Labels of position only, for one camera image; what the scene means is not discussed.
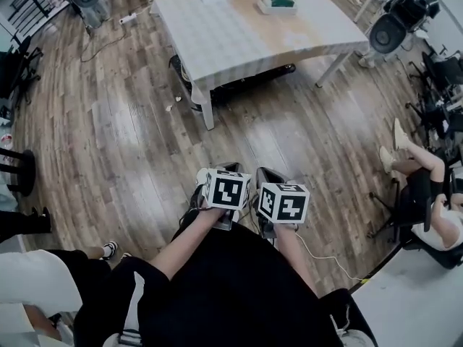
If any black wheeled base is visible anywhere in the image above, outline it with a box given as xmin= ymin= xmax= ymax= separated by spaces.
xmin=169 ymin=53 xmax=297 ymax=103

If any white tissue holder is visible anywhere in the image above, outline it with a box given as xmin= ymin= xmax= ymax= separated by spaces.
xmin=257 ymin=0 xmax=300 ymax=17

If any black office chair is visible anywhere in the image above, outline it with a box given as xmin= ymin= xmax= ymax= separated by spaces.
xmin=368 ymin=168 xmax=463 ymax=270
xmin=404 ymin=48 xmax=463 ymax=147
xmin=0 ymin=35 xmax=45 ymax=103

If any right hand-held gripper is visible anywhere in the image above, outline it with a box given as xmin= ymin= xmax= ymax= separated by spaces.
xmin=255 ymin=166 xmax=311 ymax=240

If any yellow cable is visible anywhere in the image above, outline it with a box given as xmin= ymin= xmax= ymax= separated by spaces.
xmin=356 ymin=251 xmax=404 ymax=293

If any person's right forearm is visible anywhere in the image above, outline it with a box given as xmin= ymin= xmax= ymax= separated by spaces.
xmin=275 ymin=223 xmax=320 ymax=299

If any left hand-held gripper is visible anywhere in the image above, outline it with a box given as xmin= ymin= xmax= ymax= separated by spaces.
xmin=190 ymin=161 xmax=252 ymax=231

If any white cable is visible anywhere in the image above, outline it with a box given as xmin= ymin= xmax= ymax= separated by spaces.
xmin=293 ymin=231 xmax=363 ymax=282

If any pale checked tablecloth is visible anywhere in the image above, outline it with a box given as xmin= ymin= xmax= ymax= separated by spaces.
xmin=149 ymin=0 xmax=370 ymax=105

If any black metal rack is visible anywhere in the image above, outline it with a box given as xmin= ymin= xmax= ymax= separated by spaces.
xmin=6 ymin=0 xmax=54 ymax=35

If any black round stool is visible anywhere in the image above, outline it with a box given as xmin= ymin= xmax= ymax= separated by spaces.
xmin=0 ymin=147 xmax=37 ymax=197

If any person's black clothing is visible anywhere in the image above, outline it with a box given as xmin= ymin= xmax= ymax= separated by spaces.
xmin=73 ymin=222 xmax=379 ymax=347

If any person's left forearm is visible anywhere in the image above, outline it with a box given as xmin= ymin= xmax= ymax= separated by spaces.
xmin=149 ymin=205 xmax=232 ymax=282

